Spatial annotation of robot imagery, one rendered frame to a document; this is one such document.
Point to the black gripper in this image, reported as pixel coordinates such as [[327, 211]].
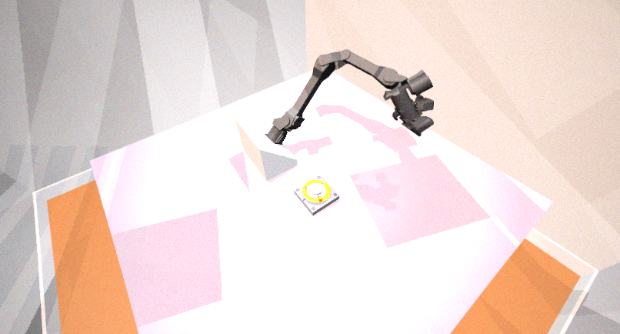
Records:
[[408, 114]]

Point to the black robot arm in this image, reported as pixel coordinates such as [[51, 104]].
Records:
[[389, 78]]

